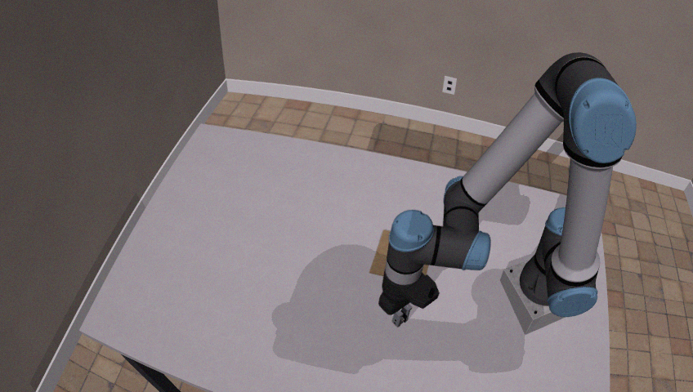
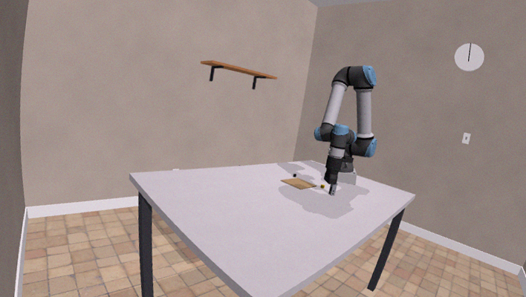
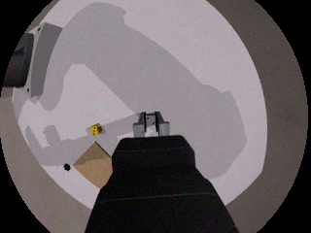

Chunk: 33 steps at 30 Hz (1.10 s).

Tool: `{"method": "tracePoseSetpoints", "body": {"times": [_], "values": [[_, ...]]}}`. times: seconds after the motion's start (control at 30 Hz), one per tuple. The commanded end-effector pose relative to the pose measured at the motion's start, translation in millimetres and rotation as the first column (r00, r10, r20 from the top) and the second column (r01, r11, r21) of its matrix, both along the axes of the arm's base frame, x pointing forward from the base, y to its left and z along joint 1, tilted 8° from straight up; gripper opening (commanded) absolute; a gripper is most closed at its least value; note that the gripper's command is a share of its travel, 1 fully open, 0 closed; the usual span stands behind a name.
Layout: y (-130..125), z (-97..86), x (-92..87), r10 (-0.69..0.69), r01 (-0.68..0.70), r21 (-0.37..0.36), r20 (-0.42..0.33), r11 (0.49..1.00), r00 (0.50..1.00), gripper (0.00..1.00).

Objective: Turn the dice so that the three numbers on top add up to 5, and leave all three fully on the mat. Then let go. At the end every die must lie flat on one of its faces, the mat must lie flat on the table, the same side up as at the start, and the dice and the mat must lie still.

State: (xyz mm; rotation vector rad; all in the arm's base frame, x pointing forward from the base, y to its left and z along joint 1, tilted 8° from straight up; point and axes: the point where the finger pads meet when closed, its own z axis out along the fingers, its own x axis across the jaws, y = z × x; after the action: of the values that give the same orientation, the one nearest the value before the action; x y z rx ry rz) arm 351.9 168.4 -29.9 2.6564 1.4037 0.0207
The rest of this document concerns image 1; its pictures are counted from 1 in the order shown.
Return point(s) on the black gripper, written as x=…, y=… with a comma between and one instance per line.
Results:
x=417, y=289

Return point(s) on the brown square mat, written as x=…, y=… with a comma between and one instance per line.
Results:
x=380, y=259

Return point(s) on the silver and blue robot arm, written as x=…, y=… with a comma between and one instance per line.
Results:
x=599, y=119

